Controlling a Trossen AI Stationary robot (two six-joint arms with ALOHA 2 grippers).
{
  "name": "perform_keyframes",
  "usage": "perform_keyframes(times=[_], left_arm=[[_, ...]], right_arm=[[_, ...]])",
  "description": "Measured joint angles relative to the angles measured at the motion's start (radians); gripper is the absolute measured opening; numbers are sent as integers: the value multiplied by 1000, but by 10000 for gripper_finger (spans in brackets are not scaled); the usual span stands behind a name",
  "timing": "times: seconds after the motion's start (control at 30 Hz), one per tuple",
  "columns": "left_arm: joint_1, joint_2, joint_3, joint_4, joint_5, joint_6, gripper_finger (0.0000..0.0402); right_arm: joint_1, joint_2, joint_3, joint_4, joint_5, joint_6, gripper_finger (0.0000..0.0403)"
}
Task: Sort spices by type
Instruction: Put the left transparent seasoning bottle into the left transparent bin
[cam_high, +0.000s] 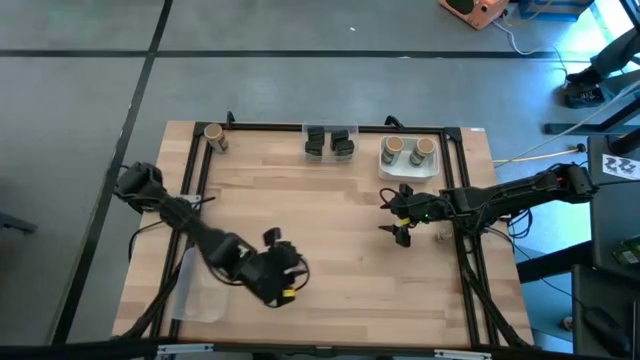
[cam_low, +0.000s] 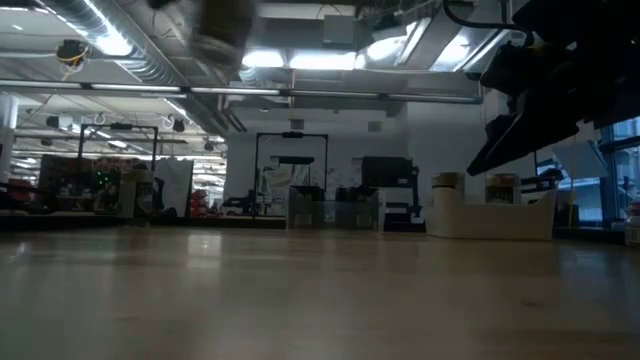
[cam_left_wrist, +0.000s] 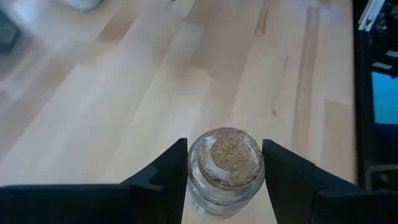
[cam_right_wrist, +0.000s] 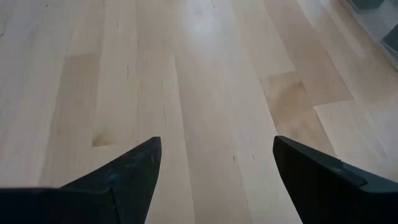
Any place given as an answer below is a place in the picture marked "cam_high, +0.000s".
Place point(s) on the white plastic bin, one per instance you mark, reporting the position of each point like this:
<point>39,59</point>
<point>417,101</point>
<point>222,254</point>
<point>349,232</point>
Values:
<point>407,172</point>

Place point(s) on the black aluminium table frame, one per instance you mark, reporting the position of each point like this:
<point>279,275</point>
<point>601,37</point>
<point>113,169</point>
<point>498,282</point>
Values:
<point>270,127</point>

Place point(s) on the blue box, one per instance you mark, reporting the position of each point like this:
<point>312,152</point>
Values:
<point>550,7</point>

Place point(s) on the person's shoe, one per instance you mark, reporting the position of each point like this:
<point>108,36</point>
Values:
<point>582,77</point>
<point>584,96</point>

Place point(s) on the green circuit board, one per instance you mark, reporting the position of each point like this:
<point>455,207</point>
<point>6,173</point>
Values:
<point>628,256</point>

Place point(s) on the black floor object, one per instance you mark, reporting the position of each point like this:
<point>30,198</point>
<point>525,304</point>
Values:
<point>17,222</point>

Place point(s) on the white printed sheet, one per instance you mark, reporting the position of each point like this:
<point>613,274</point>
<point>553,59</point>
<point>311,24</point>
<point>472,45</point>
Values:
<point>620,166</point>

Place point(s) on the black low desk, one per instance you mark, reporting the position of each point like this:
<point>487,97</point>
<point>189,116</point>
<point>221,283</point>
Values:
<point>600,295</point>

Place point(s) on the orange box device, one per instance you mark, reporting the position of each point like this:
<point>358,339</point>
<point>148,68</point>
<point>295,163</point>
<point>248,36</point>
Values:
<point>472,10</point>

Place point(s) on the large clear plastic bin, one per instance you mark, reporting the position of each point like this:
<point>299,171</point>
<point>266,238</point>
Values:
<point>200,305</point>

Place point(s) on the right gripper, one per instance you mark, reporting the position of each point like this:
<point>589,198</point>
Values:
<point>422,207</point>

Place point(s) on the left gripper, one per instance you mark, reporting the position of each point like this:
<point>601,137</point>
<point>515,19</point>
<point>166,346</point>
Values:
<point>275,267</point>

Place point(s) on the paper cup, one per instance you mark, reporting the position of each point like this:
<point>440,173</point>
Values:
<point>424,146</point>
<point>216,136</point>
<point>393,145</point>

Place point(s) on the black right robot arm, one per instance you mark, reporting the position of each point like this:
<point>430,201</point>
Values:
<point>510,192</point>

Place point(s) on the black computer mouse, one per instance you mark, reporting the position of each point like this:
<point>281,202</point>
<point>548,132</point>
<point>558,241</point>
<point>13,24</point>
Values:
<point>607,327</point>

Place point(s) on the black desk foot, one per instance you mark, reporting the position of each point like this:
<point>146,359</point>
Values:
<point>550,261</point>
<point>575,129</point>

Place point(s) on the person's leg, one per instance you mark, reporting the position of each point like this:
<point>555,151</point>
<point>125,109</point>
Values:
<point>620,86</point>
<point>617,52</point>

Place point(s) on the black rig crossbar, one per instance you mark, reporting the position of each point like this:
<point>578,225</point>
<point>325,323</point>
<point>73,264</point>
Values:
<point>75,350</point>

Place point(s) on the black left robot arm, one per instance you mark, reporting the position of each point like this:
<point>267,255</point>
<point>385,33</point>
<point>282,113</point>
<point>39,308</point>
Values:
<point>195,227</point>

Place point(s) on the black frame clamp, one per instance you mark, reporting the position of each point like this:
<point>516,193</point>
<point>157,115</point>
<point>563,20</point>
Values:
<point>230,119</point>
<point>393,121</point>

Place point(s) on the small glass spice jar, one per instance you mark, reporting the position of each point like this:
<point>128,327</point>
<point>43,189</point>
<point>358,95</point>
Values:
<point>442,234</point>

